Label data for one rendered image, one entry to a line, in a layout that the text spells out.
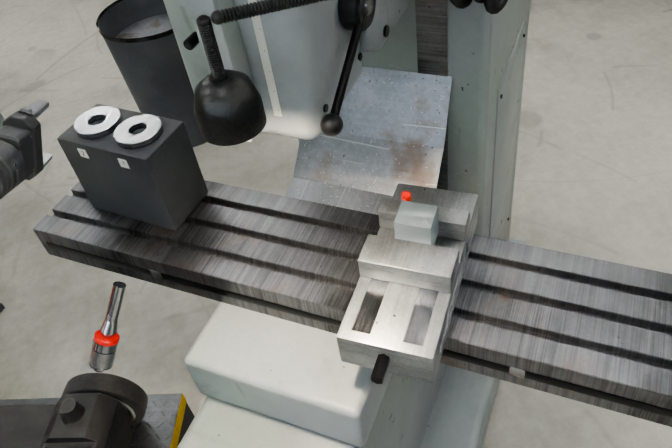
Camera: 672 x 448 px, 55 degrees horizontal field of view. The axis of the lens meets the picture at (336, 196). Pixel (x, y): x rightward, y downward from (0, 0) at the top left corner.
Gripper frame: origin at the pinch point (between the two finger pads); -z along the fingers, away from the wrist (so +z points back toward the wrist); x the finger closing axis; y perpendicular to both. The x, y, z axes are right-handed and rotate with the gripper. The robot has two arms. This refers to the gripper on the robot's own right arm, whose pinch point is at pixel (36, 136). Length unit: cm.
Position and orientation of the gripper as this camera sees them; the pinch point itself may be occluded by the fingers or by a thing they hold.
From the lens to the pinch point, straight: 126.8
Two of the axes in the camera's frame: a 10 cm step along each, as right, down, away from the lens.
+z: -1.4, 4.8, -8.7
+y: -9.8, -2.1, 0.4
